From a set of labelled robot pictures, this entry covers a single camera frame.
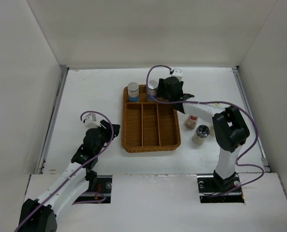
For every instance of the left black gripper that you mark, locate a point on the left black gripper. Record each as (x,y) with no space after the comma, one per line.
(106,129)

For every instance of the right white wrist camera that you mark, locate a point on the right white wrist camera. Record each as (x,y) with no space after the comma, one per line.
(176,73)

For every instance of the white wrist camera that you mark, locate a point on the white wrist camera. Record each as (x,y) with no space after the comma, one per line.
(176,73)
(90,121)

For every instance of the left base mount slot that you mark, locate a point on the left base mount slot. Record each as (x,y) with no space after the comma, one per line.
(99,192)

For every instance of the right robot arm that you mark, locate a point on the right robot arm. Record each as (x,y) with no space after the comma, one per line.
(231,131)

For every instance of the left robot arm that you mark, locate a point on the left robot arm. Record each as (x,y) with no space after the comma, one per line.
(42,214)

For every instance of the brown wicker divided tray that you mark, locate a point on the brown wicker divided tray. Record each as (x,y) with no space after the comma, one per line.
(148,126)

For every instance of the black dome cap grinder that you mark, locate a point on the black dome cap grinder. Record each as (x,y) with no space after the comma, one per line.
(200,135)

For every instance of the base mount slot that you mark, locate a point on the base mount slot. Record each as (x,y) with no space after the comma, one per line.
(99,192)
(210,191)

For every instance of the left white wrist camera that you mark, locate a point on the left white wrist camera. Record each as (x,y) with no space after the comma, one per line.
(90,121)

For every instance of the pink cap spice bottle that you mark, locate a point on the pink cap spice bottle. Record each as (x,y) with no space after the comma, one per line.
(191,122)

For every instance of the right base mount slot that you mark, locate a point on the right base mount slot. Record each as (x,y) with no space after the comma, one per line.
(210,191)

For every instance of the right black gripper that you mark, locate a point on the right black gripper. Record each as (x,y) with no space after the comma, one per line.
(161,86)

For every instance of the clear dome cap grinder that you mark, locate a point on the clear dome cap grinder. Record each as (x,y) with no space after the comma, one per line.
(212,131)

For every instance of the blue label silver cap jar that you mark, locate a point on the blue label silver cap jar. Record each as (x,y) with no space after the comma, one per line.
(133,92)

